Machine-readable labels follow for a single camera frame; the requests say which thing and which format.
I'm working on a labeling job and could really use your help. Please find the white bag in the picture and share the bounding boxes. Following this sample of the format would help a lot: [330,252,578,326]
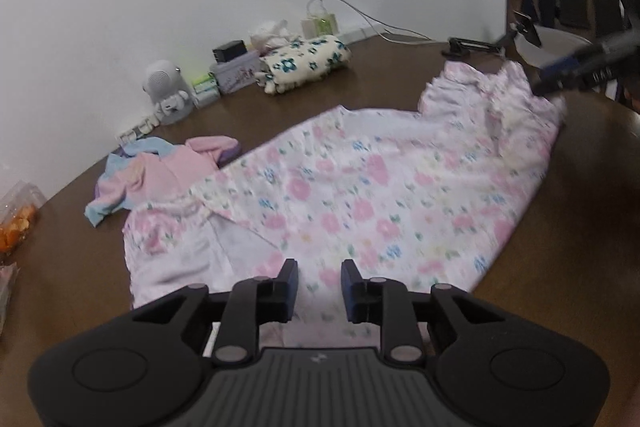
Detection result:
[515,24,598,68]

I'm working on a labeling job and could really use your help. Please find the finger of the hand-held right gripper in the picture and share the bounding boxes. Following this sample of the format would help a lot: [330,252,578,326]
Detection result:
[531,66,591,98]
[539,42,606,78]

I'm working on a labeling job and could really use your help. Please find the small black box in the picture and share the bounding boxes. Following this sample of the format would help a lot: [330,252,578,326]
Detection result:
[212,40,247,64]

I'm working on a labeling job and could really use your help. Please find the dark blue cloth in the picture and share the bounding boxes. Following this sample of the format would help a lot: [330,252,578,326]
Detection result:
[520,0,626,38]

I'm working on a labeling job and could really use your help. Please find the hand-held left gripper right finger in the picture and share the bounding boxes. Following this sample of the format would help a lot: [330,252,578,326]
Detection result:
[340,258,507,365]

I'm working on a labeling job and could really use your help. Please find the grey robot-shaped speaker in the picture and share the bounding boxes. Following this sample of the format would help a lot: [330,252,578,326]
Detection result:
[142,59,195,126]

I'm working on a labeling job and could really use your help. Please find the row of small white boxes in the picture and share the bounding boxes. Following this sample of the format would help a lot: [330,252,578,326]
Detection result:
[116,116,162,144]

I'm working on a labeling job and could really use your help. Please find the green and white small boxes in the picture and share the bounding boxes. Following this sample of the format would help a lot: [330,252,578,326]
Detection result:
[192,74,222,108]

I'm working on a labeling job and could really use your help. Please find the pink floral dress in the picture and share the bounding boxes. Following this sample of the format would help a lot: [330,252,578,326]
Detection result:
[122,59,568,343]

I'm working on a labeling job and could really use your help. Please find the pink and blue baby garment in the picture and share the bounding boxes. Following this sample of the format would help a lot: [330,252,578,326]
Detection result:
[84,135,243,229]

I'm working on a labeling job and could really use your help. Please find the cream pouch with green flowers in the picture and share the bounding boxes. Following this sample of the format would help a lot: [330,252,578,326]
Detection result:
[254,34,353,96]

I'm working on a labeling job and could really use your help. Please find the white tissue pack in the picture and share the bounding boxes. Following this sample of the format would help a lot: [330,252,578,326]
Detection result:
[249,20,301,54]

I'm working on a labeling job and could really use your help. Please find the white cable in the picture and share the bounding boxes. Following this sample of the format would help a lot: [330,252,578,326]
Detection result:
[306,0,434,42]

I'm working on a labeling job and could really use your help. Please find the clear container of orange snacks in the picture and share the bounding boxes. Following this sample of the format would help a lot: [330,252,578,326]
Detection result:
[0,179,42,258]

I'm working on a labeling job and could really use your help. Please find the grey tin box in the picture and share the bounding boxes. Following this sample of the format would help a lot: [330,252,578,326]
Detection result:
[209,54,264,95]

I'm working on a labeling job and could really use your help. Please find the clear plastic bag of packets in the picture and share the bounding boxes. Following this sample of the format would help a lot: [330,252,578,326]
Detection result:
[0,262,21,338]

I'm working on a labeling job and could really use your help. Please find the white charger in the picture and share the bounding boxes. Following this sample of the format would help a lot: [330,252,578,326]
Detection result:
[315,11,340,36]

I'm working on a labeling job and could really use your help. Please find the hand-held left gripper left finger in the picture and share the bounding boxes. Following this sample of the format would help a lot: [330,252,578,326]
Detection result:
[131,258,301,365]

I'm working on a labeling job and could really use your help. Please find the wooden chair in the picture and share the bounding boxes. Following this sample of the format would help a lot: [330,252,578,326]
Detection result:
[505,0,633,100]

